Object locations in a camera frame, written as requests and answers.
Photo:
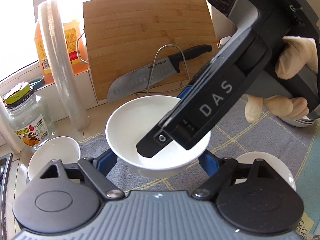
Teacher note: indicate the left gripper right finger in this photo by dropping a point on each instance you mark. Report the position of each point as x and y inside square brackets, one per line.
[220, 172]

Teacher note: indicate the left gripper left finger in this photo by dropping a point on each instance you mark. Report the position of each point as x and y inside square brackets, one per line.
[95, 171]

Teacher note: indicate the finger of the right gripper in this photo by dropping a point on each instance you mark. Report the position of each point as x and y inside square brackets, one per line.
[184, 91]
[154, 141]

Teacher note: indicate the plain white bowl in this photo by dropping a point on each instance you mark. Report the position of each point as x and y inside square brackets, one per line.
[132, 132]

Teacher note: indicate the pink floral bowl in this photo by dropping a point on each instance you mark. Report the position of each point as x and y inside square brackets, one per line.
[66, 149]

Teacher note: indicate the white fruit plate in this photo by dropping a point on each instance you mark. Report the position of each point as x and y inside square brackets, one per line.
[303, 122]

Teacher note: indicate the grey blue dish towel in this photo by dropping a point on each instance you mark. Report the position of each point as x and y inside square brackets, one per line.
[297, 148]

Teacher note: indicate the bamboo cutting board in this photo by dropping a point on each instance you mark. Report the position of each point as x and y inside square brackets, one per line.
[124, 35]

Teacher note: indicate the glass jar yellow lid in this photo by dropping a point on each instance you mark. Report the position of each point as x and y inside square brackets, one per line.
[29, 116]

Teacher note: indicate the short cling film roll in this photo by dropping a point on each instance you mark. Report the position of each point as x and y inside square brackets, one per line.
[7, 133]

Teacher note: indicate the tall cling film roll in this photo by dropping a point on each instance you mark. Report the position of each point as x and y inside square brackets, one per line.
[56, 50]

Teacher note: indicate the orange cooking wine jug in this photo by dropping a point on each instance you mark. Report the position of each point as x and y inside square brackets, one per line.
[75, 47]

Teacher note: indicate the black handled kitchen knife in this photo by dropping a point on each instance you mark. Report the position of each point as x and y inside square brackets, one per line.
[142, 78]

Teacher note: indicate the wire cutting board stand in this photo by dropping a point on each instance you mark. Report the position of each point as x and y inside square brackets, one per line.
[162, 69]

